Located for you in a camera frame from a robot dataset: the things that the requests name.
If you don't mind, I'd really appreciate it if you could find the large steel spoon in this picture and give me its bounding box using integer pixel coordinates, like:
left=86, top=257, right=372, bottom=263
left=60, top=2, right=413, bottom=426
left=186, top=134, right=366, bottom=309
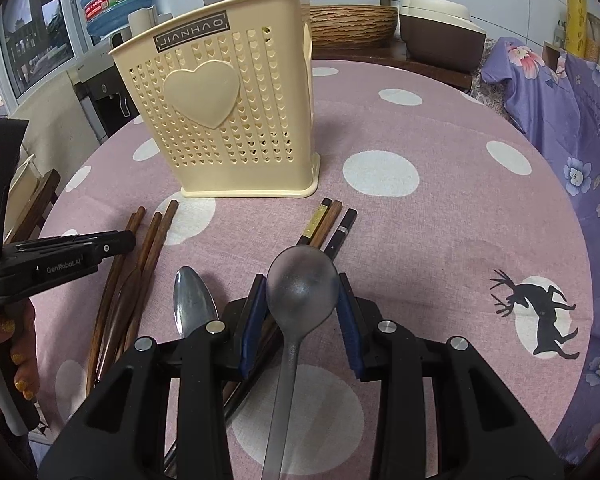
left=262, top=245, right=340, bottom=479

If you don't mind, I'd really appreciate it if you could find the small steel spoon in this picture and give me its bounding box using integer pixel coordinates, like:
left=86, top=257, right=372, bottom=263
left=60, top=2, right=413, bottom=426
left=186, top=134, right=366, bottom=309
left=173, top=266, right=220, bottom=338

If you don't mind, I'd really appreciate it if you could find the thin brown chopstick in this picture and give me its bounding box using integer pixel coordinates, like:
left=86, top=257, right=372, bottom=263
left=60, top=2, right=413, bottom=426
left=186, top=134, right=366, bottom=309
left=223, top=200, right=342, bottom=419

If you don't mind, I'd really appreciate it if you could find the brown wooden chopstick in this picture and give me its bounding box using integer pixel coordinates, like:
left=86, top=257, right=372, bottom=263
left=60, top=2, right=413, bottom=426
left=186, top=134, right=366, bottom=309
left=96, top=211, right=162, bottom=379
left=84, top=206, right=147, bottom=396
left=117, top=200, right=178, bottom=358

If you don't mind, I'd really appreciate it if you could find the left hand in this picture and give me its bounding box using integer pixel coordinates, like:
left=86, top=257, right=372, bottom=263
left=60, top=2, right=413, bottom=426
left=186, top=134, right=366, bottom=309
left=0, top=299, right=40, bottom=401

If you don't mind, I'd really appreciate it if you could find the wooden chair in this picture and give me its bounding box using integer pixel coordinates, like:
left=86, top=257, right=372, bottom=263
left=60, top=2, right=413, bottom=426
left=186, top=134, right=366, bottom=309
left=3, top=154, right=60, bottom=244

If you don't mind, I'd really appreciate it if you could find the pink polka dot tablecloth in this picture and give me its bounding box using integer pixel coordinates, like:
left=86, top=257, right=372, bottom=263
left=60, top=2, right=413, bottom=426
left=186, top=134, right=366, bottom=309
left=32, top=62, right=593, bottom=479

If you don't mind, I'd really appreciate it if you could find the water dispenser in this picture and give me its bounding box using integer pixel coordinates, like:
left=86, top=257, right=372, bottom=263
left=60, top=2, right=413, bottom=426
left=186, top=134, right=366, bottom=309
left=73, top=26, right=138, bottom=144

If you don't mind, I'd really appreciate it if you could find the cream plastic utensil holder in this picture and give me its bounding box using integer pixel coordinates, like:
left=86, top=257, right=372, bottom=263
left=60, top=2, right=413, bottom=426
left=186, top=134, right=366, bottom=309
left=110, top=0, right=321, bottom=198

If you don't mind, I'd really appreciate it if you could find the dark wooden counter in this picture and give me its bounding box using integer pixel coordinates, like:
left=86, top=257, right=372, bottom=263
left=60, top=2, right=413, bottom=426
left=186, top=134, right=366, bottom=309
left=313, top=39, right=472, bottom=92

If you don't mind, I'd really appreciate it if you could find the woven pattern basin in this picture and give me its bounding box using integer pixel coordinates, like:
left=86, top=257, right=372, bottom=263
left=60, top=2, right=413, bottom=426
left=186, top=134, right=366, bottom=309
left=310, top=4, right=399, bottom=50

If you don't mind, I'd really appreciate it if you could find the brown white rice cooker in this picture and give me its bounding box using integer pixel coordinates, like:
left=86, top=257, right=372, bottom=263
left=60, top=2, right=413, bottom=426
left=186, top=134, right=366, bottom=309
left=400, top=0, right=486, bottom=73

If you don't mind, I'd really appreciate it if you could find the purple floral cloth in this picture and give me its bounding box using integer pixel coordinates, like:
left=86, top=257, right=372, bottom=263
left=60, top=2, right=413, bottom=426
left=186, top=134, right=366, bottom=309
left=481, top=37, right=600, bottom=464

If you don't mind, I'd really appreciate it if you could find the yellow package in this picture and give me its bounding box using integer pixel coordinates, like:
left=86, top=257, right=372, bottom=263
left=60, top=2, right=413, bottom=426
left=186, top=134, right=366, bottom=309
left=565, top=0, right=588, bottom=58

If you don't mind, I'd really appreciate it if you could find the window frame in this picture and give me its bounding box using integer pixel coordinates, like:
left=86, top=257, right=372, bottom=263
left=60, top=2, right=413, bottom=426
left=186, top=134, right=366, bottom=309
left=0, top=0, right=91, bottom=113

